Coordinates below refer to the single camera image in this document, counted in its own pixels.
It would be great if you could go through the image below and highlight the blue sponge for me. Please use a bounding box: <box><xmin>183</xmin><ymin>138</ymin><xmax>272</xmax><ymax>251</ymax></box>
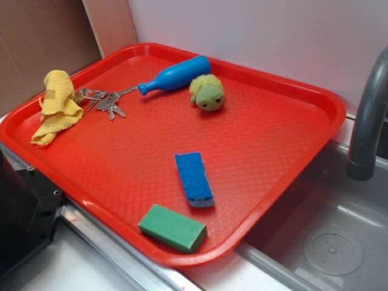
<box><xmin>175</xmin><ymin>152</ymin><xmax>215</xmax><ymax>208</ymax></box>

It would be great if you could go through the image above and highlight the grey sink faucet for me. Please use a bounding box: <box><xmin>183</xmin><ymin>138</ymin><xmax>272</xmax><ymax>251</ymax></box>
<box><xmin>346</xmin><ymin>48</ymin><xmax>387</xmax><ymax>181</ymax></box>

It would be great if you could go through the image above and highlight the grey sink basin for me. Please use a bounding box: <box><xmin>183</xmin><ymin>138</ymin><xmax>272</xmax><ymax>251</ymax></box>
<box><xmin>185</xmin><ymin>142</ymin><xmax>387</xmax><ymax>290</ymax></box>

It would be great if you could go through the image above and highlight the green rectangular block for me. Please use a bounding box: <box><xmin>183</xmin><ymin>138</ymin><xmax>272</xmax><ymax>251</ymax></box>
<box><xmin>138</xmin><ymin>204</ymin><xmax>207</xmax><ymax>254</ymax></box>

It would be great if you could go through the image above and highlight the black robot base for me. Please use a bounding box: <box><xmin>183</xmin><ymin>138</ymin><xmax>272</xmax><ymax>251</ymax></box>
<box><xmin>1</xmin><ymin>152</ymin><xmax>65</xmax><ymax>279</ymax></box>

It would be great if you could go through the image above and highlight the green plush turtle toy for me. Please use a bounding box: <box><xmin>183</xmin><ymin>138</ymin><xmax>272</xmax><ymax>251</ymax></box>
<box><xmin>189</xmin><ymin>74</ymin><xmax>225</xmax><ymax>112</ymax></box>

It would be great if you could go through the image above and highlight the silver key bunch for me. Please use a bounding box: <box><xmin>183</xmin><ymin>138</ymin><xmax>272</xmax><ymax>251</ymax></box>
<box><xmin>75</xmin><ymin>86</ymin><xmax>138</xmax><ymax>121</ymax></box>

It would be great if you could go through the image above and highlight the red plastic tray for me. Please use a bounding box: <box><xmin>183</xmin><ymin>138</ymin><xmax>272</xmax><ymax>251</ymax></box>
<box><xmin>1</xmin><ymin>59</ymin><xmax>346</xmax><ymax>268</ymax></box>

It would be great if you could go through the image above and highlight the yellow cloth rag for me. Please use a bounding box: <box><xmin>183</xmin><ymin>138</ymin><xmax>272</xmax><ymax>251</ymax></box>
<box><xmin>31</xmin><ymin>70</ymin><xmax>84</xmax><ymax>146</ymax></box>

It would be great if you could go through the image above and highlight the brown cardboard panel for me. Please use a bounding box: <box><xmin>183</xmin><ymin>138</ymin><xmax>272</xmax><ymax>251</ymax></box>
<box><xmin>1</xmin><ymin>1</ymin><xmax>101</xmax><ymax>116</ymax></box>

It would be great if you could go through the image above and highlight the blue plastic bottle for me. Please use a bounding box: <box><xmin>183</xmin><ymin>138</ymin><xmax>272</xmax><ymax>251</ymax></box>
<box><xmin>138</xmin><ymin>56</ymin><xmax>212</xmax><ymax>96</ymax></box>

